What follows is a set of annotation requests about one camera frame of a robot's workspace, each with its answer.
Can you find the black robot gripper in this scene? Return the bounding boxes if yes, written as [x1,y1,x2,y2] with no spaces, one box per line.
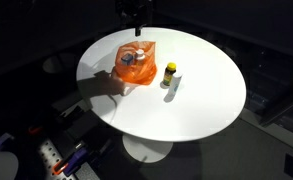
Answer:
[115,0,154,37]

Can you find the dark brown bottle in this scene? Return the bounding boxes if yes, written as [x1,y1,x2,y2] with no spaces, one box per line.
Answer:
[134,48,146,65]

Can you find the blue box in bag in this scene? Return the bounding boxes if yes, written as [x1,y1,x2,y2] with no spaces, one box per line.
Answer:
[120,53,135,66]

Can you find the orange plastic bag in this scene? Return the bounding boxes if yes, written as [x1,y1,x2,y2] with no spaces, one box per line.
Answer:
[113,40,158,86]

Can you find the yellow cap brown bottle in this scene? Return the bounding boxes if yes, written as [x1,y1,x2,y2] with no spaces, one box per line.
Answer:
[162,61,177,87]

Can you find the tall white bottle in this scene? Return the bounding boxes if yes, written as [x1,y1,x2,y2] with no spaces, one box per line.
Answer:
[170,71,184,96]

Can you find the white round table base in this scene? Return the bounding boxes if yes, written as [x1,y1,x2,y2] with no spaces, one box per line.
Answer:
[121,133,174,164]

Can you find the black clamp with orange tip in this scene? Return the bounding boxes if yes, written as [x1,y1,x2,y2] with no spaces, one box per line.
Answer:
[27,123,47,136]

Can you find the white rounded object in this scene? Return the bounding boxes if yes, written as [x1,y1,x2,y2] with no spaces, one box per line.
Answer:
[0,151,20,180]

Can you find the purple clamp with orange handle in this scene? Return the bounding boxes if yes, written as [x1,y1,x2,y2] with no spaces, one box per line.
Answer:
[51,145,89,177]

